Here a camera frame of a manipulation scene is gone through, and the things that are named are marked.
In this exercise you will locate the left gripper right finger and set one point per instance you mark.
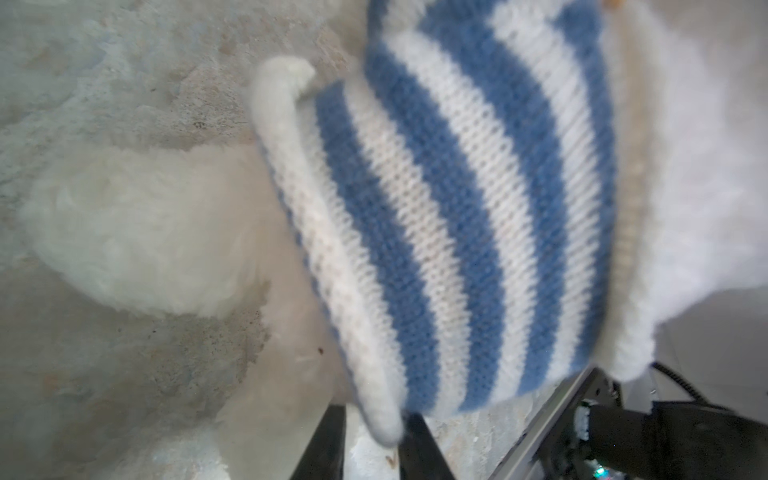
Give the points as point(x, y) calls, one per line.
point(419, 455)

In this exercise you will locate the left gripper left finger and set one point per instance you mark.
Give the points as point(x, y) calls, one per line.
point(323, 458)

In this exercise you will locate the blue white striped sweater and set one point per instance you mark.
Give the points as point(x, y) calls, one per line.
point(468, 203)

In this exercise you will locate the white teddy bear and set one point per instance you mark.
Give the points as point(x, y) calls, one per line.
point(202, 231)

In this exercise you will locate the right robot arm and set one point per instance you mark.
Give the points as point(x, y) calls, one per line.
point(675, 440)

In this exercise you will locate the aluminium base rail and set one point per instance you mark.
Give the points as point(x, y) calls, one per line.
point(550, 448)

